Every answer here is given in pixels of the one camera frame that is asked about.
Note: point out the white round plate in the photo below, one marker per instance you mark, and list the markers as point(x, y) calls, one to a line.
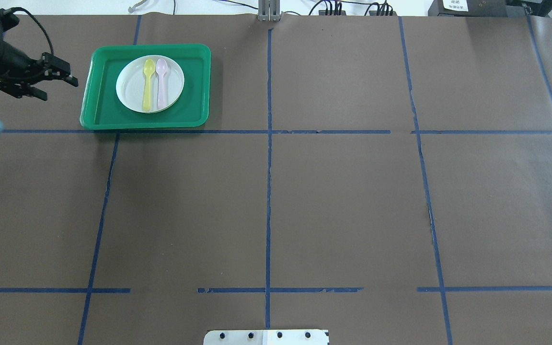
point(129, 86)

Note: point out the black usb hub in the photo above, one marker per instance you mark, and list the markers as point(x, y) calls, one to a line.
point(328, 8)
point(384, 9)

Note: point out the aluminium frame post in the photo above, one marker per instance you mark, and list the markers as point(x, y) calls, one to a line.
point(269, 11)

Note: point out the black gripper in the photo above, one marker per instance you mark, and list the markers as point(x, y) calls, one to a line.
point(11, 61)

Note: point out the black usb hub right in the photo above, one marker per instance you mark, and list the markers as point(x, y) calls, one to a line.
point(384, 9)

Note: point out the black usb hub left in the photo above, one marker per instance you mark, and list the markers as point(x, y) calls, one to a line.
point(328, 8)

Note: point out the purple plastic spoon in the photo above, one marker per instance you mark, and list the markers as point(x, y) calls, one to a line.
point(161, 70)

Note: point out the white mounting pedestal column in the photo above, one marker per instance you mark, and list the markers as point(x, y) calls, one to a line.
point(267, 337)

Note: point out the yellow plastic spoon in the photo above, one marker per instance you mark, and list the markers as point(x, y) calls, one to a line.
point(149, 69)

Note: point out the green plastic tray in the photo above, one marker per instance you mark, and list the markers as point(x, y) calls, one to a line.
point(101, 109)

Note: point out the black desktop computer box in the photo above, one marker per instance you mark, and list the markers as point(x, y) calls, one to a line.
point(469, 8)

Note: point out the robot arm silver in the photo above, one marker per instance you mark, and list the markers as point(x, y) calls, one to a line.
point(19, 73)

